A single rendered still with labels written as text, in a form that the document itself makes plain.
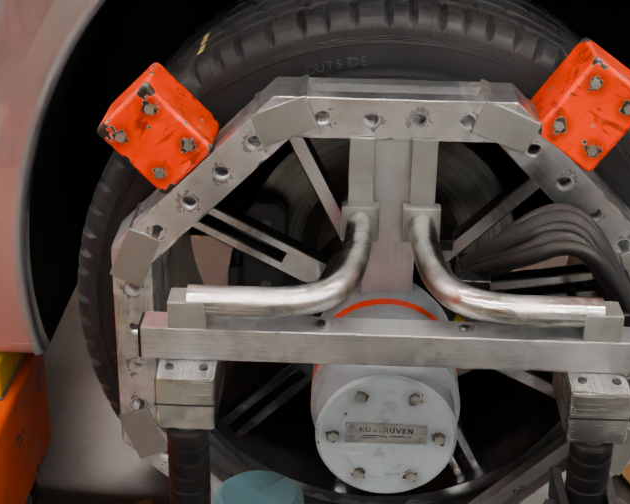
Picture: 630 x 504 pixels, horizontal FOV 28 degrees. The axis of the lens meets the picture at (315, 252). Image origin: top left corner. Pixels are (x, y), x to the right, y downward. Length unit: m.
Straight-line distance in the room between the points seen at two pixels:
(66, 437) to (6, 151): 1.38
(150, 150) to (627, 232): 0.46
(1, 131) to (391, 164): 0.44
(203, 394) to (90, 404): 1.76
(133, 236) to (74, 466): 1.42
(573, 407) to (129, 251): 0.45
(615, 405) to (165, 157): 0.47
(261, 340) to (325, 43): 0.33
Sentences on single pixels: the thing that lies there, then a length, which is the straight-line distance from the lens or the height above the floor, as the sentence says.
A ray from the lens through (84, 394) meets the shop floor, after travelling 2.83.
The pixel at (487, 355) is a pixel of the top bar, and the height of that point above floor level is 0.96.
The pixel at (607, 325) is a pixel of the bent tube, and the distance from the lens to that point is 1.05.
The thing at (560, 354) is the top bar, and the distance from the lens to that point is 1.06.
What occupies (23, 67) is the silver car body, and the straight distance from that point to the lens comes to 1.35.
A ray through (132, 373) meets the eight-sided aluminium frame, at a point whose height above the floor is 0.82.
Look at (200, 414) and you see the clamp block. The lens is 1.05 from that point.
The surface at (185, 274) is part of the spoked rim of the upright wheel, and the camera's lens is 1.51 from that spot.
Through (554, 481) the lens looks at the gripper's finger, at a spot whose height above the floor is 0.84.
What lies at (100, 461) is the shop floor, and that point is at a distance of 2.61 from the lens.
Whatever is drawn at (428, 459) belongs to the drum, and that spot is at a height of 0.83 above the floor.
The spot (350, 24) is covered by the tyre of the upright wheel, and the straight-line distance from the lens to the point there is 1.22.
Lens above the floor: 1.49
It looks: 26 degrees down
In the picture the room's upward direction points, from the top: 1 degrees clockwise
